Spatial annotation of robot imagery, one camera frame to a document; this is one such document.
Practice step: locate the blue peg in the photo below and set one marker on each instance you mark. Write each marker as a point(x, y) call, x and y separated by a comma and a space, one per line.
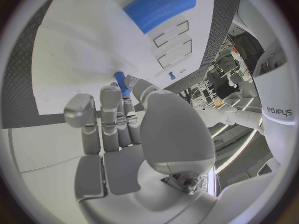
point(121, 82)

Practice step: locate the white task board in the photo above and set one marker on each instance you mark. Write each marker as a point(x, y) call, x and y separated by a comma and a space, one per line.
point(81, 50)

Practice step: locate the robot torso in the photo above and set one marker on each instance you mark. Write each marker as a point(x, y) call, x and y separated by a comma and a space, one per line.
point(273, 93)

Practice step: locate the small blue plug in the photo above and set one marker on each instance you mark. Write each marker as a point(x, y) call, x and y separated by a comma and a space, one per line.
point(172, 76)

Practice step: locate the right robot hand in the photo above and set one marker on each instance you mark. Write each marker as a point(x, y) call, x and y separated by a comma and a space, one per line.
point(177, 134)

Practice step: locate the large blue cylinder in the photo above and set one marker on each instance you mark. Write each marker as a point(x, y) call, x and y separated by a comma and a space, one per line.
point(158, 7)

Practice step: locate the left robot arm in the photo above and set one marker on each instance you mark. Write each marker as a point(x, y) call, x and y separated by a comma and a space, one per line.
point(233, 118)

